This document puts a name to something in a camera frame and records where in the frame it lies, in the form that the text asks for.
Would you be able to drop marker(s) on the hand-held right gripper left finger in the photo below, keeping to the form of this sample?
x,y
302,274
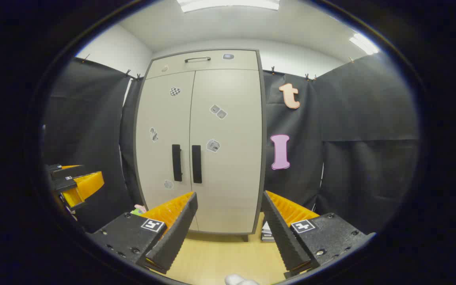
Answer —
x,y
176,233

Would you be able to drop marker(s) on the large ceiling light panel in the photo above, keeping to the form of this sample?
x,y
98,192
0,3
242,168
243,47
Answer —
x,y
228,4

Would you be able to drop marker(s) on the beige double-door shoe cabinet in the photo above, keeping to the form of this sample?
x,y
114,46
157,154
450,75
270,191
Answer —
x,y
212,55

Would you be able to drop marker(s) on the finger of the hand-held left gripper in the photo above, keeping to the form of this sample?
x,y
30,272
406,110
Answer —
x,y
87,184
67,171

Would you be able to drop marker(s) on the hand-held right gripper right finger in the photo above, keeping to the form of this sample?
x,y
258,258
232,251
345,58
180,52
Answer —
x,y
283,237

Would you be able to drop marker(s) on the pink and green plush toy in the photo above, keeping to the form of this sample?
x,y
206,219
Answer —
x,y
139,209

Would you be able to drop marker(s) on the black backdrop cloth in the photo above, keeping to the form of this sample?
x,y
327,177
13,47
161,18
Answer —
x,y
370,118

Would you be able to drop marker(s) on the beige cabinet drawer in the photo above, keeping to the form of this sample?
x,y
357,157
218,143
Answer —
x,y
172,68

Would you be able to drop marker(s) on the beige cabinet door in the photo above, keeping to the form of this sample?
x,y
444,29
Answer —
x,y
164,158
232,178

